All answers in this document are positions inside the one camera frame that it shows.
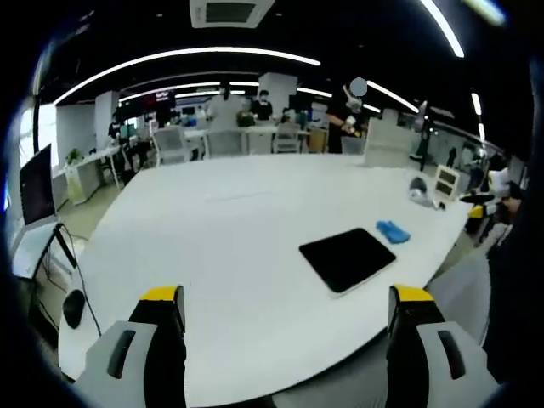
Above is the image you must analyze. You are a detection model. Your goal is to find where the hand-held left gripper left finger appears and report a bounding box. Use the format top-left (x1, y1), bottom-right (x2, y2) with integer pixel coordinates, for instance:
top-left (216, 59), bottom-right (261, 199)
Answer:
top-left (74, 285), bottom-right (189, 408)

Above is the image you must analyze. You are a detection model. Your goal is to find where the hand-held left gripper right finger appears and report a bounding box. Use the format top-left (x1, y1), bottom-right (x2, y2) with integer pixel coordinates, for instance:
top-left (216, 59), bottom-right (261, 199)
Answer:
top-left (385, 283), bottom-right (501, 408)

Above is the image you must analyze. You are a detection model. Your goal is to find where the blue cleaning cloth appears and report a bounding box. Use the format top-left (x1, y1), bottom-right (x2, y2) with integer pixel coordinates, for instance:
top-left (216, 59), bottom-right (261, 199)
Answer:
top-left (376, 219), bottom-right (412, 246)

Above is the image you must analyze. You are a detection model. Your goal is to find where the black tablet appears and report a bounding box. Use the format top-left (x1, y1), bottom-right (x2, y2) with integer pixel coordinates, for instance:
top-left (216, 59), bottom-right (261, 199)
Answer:
top-left (298, 227), bottom-right (398, 298)

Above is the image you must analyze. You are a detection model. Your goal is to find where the small white drawer box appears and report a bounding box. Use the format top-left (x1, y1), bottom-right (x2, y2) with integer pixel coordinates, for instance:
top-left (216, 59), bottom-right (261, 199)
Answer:
top-left (433, 164), bottom-right (460, 200)

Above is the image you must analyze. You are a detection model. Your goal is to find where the grey and white device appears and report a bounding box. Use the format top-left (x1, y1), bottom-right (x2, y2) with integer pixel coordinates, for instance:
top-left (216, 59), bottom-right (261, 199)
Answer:
top-left (408, 175), bottom-right (444, 210)

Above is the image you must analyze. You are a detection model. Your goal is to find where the black computer mouse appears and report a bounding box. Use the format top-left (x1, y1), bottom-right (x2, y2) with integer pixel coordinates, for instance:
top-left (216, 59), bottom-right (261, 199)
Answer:
top-left (62, 289), bottom-right (87, 331)

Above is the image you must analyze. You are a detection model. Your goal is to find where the person's dark clothing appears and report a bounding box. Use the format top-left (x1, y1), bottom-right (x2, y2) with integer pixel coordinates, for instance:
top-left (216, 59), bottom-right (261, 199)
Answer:
top-left (484, 180), bottom-right (544, 386)

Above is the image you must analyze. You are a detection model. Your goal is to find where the white cardboard box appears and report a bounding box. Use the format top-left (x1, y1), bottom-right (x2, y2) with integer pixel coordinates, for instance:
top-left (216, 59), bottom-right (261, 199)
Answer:
top-left (364, 116), bottom-right (412, 167)

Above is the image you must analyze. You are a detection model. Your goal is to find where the white mesh office chair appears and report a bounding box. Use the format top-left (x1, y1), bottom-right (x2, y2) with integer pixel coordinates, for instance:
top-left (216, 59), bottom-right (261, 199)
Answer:
top-left (151, 126), bottom-right (190, 166)
top-left (341, 135), bottom-right (367, 156)
top-left (271, 130), bottom-right (302, 155)
top-left (205, 128), bottom-right (244, 159)

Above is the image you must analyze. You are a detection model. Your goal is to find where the white laptop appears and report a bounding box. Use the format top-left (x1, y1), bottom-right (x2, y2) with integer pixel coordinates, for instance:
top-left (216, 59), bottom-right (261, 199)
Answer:
top-left (11, 220), bottom-right (61, 281)

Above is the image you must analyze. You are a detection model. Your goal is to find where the computer monitor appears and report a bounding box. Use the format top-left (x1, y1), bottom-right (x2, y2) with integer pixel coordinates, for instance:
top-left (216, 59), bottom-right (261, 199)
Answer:
top-left (18, 143), bottom-right (59, 227)

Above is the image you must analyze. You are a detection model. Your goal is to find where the long ceiling light strip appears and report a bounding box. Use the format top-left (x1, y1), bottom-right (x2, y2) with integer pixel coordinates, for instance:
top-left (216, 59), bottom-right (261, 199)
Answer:
top-left (54, 46), bottom-right (322, 105)

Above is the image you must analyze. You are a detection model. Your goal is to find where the ceiling air conditioner vent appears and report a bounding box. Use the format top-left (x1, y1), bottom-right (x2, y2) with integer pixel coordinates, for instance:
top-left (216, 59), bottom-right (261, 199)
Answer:
top-left (189, 0), bottom-right (276, 29)

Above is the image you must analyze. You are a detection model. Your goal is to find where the black cable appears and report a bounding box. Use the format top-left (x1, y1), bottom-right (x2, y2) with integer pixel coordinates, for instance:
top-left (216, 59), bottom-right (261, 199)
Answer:
top-left (31, 222), bottom-right (103, 337)

